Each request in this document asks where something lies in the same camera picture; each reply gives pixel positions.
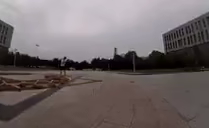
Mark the long row of dark trees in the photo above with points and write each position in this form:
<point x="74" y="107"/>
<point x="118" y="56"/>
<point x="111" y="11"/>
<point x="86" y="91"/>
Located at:
<point x="92" y="62"/>

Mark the distant tower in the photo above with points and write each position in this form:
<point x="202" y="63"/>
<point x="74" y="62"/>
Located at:
<point x="115" y="51"/>

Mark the grey pole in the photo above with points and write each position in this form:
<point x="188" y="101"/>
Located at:
<point x="133" y="63"/>

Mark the person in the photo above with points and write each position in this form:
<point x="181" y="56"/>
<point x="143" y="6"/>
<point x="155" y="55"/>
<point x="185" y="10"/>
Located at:
<point x="63" y="65"/>

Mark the grey paved plaza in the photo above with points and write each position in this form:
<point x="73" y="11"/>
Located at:
<point x="142" y="100"/>

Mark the lamp pole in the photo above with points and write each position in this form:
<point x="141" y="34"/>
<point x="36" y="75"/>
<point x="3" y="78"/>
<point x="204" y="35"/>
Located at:
<point x="37" y="45"/>

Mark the thin pole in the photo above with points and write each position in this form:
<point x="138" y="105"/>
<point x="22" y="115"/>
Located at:
<point x="14" y="58"/>

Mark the white building with window rows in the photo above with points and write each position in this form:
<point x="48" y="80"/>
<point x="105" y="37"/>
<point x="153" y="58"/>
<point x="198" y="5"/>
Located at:
<point x="192" y="33"/>

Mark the grey building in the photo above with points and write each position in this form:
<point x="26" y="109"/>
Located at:
<point x="0" y="33"/>

